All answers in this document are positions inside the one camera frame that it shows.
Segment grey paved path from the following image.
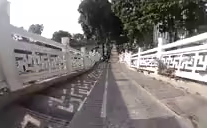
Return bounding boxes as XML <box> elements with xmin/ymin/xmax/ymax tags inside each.
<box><xmin>0</xmin><ymin>46</ymin><xmax>207</xmax><ymax>128</ymax></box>

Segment distant trees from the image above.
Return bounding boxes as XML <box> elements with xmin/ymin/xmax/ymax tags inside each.
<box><xmin>26</xmin><ymin>23</ymin><xmax>92</xmax><ymax>51</ymax></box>

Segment row of trees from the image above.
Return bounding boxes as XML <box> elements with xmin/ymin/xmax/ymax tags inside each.
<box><xmin>76</xmin><ymin>0</ymin><xmax>207</xmax><ymax>59</ymax></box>

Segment small bush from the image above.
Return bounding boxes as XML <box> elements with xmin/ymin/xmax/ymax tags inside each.
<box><xmin>156</xmin><ymin>59</ymin><xmax>176</xmax><ymax>78</ymax></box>

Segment white stone railing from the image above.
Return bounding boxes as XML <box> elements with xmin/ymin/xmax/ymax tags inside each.
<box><xmin>119</xmin><ymin>29</ymin><xmax>207</xmax><ymax>89</ymax></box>
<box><xmin>0</xmin><ymin>0</ymin><xmax>104</xmax><ymax>98</ymax></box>

